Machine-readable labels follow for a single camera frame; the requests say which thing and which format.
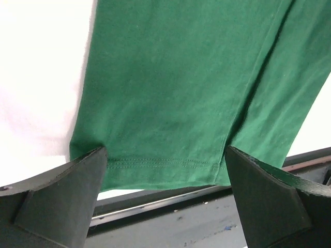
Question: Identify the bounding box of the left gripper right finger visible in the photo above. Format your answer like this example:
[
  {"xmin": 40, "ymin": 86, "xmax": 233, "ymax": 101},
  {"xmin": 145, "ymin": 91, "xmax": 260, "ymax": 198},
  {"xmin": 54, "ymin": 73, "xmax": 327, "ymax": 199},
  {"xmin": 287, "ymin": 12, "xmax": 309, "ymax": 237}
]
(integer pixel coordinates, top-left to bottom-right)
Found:
[{"xmin": 225, "ymin": 146, "xmax": 330, "ymax": 247}]

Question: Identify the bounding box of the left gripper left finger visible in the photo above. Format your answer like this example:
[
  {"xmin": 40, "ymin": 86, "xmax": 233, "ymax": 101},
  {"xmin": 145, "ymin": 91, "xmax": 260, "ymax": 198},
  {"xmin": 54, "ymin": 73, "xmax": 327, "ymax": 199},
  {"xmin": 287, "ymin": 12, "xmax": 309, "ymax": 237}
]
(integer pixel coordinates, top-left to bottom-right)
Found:
[{"xmin": 1, "ymin": 147, "xmax": 108, "ymax": 247}]

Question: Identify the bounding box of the dark green t shirt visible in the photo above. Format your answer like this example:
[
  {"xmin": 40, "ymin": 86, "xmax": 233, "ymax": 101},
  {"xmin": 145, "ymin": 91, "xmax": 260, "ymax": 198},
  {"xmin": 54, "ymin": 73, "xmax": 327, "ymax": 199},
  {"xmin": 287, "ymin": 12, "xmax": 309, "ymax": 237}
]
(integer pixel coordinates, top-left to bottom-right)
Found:
[{"xmin": 69, "ymin": 1, "xmax": 330, "ymax": 191}]

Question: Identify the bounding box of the aluminium front rail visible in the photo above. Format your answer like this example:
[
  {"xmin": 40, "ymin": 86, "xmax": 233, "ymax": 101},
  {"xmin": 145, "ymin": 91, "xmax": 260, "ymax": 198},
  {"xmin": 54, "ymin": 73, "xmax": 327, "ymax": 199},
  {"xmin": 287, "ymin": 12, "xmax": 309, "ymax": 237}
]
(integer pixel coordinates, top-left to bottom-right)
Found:
[{"xmin": 88, "ymin": 148, "xmax": 330, "ymax": 236}]

